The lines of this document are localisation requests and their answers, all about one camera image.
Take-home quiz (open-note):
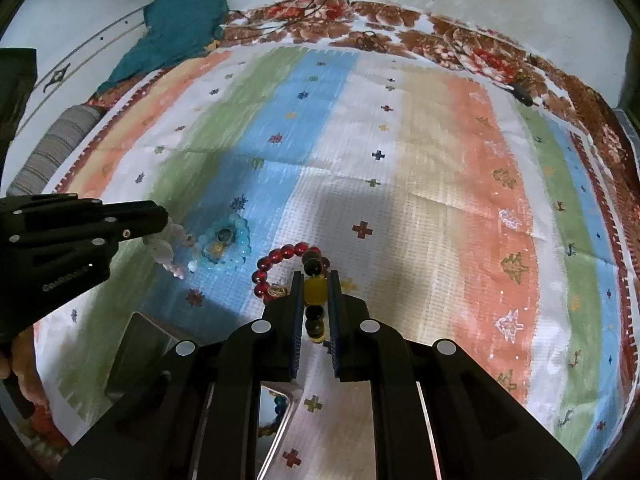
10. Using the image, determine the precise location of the red bead bracelet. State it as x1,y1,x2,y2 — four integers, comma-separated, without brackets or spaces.
250,240,310,305

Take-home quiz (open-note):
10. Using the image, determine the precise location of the silver metal tin box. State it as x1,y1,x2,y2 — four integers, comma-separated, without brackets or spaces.
104,311,302,479

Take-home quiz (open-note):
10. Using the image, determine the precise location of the grey striped pillow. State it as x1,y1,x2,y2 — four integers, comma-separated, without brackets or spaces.
6,104,106,196

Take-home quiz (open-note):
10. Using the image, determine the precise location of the white headboard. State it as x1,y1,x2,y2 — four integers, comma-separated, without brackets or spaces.
16,6,145,138

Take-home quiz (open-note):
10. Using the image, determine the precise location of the striped colourful cloth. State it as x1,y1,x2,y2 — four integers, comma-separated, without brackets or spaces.
34,41,632,476

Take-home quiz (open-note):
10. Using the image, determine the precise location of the teal cloth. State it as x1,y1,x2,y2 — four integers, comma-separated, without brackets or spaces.
96,0,229,94

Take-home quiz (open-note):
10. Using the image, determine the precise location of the floral brown bedsheet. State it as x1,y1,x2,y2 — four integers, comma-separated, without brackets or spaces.
89,0,640,411

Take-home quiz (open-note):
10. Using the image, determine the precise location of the small black device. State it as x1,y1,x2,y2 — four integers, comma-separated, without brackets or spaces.
510,82,534,107

